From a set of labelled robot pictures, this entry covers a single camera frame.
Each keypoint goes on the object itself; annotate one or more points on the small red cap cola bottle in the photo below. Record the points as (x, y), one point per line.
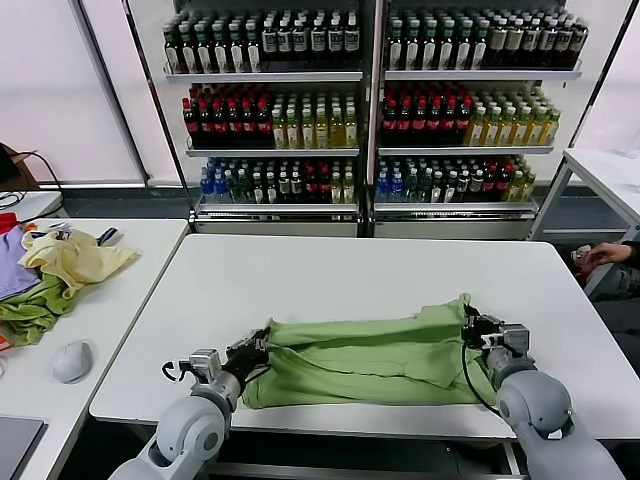
(311, 190)
(490, 187)
(325, 190)
(504, 187)

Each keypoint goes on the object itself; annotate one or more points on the orange white cloth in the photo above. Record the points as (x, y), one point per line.
(3, 344)

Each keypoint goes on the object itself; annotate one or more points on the beige label dark bottle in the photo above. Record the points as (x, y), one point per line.
(513, 42)
(546, 42)
(579, 42)
(497, 42)
(529, 42)
(563, 42)

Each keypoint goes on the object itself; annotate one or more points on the green t-shirt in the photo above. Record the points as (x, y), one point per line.
(360, 360)

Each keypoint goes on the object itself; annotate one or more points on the pale yellow garment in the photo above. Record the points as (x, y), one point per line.
(82, 260)

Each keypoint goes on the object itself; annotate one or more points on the person hand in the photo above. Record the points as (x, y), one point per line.
(606, 252)

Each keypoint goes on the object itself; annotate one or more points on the small blue water bottle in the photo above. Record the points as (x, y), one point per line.
(383, 189)
(206, 190)
(396, 189)
(220, 190)

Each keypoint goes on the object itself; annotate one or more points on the olive green garment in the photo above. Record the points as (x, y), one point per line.
(31, 312)

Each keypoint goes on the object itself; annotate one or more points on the red garment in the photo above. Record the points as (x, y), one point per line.
(6, 222)

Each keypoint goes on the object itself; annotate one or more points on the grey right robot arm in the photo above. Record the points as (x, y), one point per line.
(535, 410)

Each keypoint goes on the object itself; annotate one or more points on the cardboard box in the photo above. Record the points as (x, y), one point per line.
(26, 172)

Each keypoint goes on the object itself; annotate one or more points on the grey drinks shelf unit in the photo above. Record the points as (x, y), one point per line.
(476, 76)
(261, 76)

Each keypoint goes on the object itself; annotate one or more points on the white computer mouse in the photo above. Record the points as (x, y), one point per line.
(74, 361)

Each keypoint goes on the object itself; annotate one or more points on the red white packet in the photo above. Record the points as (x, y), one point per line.
(582, 270)

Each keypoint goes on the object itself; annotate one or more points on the blue white brush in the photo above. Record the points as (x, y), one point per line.
(109, 235)

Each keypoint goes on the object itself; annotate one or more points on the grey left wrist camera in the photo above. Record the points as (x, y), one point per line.
(205, 364)

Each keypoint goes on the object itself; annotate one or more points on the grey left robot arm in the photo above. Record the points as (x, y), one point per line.
(195, 430)

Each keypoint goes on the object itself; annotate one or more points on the purple garment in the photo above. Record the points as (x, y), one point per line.
(16, 270)

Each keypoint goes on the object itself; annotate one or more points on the small yellow juice bottle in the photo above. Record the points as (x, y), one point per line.
(516, 189)
(337, 190)
(528, 189)
(349, 190)

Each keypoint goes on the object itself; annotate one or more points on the white metal frame table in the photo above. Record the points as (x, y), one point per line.
(596, 167)

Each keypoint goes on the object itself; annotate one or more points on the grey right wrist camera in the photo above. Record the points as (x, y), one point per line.
(516, 340)

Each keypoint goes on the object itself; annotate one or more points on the grey laptop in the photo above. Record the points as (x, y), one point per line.
(17, 445)

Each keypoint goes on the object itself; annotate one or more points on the small white label bottle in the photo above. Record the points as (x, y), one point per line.
(438, 189)
(450, 189)

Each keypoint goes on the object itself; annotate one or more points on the chrome shelf post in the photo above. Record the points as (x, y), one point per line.
(374, 125)

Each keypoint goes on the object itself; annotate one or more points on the green cap tea bottle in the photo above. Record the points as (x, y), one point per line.
(205, 57)
(429, 52)
(189, 57)
(237, 57)
(479, 52)
(395, 52)
(173, 57)
(463, 52)
(221, 57)
(253, 57)
(412, 52)
(446, 52)

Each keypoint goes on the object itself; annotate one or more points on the small white cap dark bottle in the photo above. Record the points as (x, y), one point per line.
(463, 187)
(284, 189)
(476, 187)
(297, 189)
(271, 190)
(258, 190)

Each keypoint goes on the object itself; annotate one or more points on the person dark clothing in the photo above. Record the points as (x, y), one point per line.
(626, 290)

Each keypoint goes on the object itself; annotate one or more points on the small clear green bottle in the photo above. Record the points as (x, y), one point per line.
(233, 190)
(411, 189)
(425, 189)
(245, 190)

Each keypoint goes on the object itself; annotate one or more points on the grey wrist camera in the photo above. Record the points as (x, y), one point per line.
(516, 340)
(205, 364)

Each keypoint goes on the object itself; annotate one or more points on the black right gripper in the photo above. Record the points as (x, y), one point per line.
(482, 332)

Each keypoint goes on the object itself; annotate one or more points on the printed garment tag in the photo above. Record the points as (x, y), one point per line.
(62, 231)

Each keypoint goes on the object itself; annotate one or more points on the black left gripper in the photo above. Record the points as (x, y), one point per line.
(245, 361)

